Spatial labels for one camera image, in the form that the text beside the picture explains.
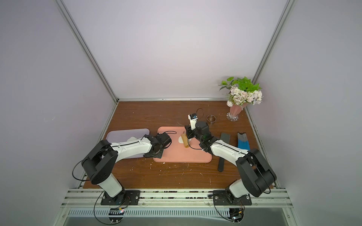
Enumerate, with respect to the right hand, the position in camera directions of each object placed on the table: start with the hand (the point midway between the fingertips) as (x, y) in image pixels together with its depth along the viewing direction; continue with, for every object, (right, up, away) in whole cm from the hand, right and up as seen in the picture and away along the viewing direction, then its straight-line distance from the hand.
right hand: (186, 124), depth 86 cm
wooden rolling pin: (-1, -11, +6) cm, 12 cm away
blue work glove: (+38, -13, +6) cm, 41 cm away
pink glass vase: (+35, +9, +11) cm, 37 cm away
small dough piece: (-4, -11, +8) cm, 15 cm away
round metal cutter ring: (+19, +3, +19) cm, 27 cm away
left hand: (-18, -19, +3) cm, 27 cm away
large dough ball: (-39, -11, +10) cm, 41 cm away
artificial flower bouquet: (+35, +21, -1) cm, 41 cm away
